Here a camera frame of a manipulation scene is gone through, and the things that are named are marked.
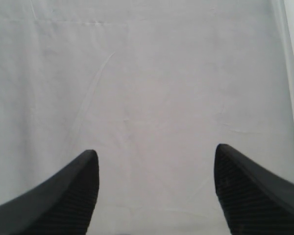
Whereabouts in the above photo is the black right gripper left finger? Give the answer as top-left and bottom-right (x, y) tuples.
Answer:
(0, 150), (99, 235)

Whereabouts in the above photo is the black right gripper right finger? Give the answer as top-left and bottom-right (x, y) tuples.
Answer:
(214, 143), (294, 235)

